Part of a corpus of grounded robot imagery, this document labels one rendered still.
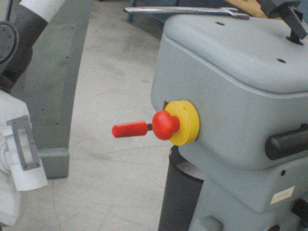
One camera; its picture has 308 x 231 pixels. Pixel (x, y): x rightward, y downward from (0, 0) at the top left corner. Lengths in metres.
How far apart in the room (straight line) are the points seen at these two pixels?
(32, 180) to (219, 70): 0.35
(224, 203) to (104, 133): 3.74
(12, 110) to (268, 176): 0.48
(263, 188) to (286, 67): 0.20
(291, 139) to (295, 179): 0.16
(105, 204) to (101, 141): 0.85
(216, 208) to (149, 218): 2.80
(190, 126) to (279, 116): 0.13
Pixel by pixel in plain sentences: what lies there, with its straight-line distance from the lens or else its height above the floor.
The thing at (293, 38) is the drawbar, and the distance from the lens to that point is 1.01.
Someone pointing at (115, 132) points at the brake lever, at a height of 1.70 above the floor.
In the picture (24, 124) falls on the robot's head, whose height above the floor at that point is 1.69.
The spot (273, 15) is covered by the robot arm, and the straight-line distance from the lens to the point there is 1.00.
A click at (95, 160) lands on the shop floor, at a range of 4.41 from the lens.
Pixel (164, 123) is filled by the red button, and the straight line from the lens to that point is 0.87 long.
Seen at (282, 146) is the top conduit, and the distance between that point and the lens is 0.82.
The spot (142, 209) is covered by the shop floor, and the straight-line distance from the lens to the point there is 3.95.
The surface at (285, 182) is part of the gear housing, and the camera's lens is 0.97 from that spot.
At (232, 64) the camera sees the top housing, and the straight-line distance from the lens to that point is 0.83.
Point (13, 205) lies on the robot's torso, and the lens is 1.09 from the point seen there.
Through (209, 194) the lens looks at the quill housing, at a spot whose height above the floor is 1.58.
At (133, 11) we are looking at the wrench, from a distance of 0.91.
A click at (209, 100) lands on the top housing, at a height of 1.81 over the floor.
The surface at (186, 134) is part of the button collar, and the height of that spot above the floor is 1.76.
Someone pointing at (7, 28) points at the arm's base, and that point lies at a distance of 1.10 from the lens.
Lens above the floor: 2.13
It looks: 24 degrees down
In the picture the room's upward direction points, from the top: 11 degrees clockwise
